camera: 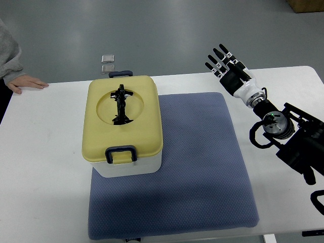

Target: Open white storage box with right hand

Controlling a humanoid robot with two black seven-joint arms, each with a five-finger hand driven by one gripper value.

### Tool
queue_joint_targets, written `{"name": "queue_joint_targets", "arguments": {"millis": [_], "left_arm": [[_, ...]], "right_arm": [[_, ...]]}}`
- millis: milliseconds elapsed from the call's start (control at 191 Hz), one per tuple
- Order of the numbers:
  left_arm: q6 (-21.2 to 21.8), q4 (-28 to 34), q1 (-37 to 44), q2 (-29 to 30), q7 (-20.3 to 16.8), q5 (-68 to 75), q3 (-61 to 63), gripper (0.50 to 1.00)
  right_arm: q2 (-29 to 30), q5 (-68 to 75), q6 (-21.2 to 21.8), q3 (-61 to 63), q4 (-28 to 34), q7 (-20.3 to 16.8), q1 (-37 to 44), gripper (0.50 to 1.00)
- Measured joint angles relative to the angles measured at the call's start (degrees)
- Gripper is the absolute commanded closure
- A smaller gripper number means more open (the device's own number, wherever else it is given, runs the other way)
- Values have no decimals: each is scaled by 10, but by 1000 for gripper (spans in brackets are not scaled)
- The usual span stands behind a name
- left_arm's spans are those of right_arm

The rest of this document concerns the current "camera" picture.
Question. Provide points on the lower metal floor plate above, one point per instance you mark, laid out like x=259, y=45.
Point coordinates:
x=107, y=68

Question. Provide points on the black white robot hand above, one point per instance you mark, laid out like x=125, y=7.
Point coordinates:
x=235, y=77

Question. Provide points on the black table control panel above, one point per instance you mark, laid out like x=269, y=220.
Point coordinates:
x=311, y=233

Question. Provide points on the yellow storage box lid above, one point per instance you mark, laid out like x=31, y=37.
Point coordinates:
x=122, y=118

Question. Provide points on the upper metal floor plate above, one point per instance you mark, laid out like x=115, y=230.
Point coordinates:
x=108, y=58

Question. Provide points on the metal floor plate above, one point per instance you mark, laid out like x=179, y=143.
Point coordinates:
x=107, y=68
x=108, y=58

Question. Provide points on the grey sweatshirt sleeve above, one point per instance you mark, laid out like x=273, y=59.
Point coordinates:
x=11, y=68

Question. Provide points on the person's bare hand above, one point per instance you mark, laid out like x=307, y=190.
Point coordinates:
x=25, y=81

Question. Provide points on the white table leg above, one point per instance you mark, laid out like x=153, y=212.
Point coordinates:
x=269, y=238

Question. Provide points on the blue-grey padded mat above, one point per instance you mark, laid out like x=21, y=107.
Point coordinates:
x=202, y=183

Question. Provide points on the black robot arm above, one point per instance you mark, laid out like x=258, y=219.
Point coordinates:
x=297, y=135

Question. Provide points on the brown cardboard box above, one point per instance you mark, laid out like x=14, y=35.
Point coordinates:
x=306, y=6

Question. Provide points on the white storage box base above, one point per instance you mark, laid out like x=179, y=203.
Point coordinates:
x=124, y=166

